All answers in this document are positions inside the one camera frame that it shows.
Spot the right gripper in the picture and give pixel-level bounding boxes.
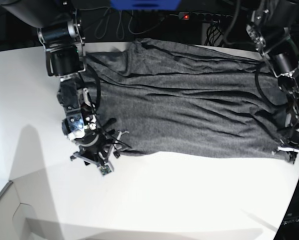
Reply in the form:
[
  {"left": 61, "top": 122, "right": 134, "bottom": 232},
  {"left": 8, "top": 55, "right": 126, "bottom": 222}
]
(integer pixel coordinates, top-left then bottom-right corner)
[{"left": 70, "top": 118, "right": 130, "bottom": 176}]

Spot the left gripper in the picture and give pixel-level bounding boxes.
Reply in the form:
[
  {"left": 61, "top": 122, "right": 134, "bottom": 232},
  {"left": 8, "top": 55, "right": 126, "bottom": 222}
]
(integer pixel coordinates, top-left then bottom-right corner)
[{"left": 277, "top": 126, "right": 299, "bottom": 156}]

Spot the grey t-shirt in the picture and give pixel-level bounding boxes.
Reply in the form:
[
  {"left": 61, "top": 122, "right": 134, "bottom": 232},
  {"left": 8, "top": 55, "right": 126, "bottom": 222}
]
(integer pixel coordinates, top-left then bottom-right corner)
[{"left": 86, "top": 38, "right": 290, "bottom": 161}]

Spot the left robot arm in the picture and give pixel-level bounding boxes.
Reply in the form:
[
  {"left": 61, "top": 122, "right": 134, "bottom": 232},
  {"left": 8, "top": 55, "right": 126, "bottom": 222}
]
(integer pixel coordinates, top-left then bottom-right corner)
[{"left": 223, "top": 0, "right": 299, "bottom": 160}]

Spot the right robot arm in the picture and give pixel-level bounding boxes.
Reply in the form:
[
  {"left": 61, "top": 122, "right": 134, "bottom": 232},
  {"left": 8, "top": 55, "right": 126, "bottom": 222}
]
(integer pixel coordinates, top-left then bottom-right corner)
[{"left": 0, "top": 0, "right": 127, "bottom": 176}]

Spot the white table partition panel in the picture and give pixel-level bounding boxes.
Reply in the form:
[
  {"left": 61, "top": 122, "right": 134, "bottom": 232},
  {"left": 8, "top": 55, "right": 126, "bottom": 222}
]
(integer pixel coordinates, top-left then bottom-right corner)
[{"left": 0, "top": 181, "right": 64, "bottom": 240}]

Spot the blue box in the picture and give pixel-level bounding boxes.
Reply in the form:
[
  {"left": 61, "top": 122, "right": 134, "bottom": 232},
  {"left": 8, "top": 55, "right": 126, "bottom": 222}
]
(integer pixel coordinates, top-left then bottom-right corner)
[{"left": 110, "top": 0, "right": 181, "bottom": 11}]

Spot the black power strip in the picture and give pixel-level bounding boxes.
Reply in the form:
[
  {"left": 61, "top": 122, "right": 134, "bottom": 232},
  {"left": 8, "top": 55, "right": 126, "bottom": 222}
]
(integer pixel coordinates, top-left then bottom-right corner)
[{"left": 178, "top": 11, "right": 233, "bottom": 24}]

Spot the black cable bundle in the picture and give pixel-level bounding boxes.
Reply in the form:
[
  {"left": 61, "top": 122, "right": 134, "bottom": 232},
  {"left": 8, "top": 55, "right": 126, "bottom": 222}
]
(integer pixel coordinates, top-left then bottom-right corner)
[{"left": 204, "top": 21, "right": 227, "bottom": 48}]

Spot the grey looped cable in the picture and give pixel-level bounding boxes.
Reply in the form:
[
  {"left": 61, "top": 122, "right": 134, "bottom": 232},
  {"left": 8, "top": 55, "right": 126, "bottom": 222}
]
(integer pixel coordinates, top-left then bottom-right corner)
[{"left": 93, "top": 9, "right": 165, "bottom": 40}]

